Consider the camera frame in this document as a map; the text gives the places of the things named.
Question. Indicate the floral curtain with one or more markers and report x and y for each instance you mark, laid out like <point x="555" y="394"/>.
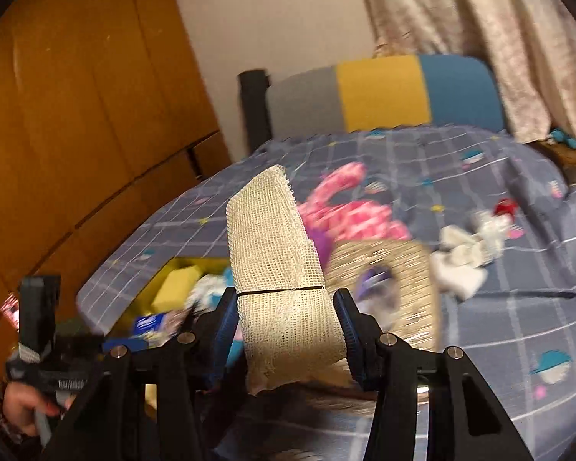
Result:
<point x="485" y="33"/>

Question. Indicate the yellow storage box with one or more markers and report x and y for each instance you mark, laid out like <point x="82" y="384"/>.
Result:
<point x="182" y="269"/>

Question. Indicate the blue packet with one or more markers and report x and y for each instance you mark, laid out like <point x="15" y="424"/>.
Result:
<point x="149" y="324"/>

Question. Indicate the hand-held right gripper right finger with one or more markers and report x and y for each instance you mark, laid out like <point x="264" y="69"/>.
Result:
<point x="350" y="331"/>

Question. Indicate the woven basket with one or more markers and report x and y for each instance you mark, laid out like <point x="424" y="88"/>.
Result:
<point x="403" y="297"/>

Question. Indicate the pink white patterned plush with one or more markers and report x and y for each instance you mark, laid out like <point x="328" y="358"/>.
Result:
<point x="350" y="211"/>

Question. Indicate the yellow sponge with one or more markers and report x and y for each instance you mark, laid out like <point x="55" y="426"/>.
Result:
<point x="173" y="290"/>

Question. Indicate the white plush toy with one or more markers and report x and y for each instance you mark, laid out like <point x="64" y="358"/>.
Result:
<point x="461" y="269"/>

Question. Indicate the grey checked bedsheet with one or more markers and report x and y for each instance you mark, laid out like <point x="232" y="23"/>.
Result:
<point x="485" y="345"/>

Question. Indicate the grey yellow blue headboard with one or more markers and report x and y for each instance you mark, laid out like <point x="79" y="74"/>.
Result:
<point x="379" y="91"/>

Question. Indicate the person's left hand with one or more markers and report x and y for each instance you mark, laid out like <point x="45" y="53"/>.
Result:
<point x="24" y="403"/>

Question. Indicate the white frilly cloth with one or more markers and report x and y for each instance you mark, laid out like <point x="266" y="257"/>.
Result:
<point x="494" y="230"/>

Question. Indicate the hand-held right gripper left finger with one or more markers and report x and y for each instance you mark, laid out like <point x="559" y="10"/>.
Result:
<point x="223" y="331"/>

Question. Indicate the cream gauze bandage roll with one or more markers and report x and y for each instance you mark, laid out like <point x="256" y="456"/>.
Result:
<point x="278" y="259"/>

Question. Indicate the wooden wardrobe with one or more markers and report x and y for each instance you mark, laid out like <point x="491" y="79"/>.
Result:
<point x="77" y="105"/>

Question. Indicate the wooden side table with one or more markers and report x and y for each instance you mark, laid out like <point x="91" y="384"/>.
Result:
<point x="573" y="156"/>

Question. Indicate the purple white item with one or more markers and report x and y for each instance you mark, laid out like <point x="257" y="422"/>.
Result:
<point x="379" y="281"/>

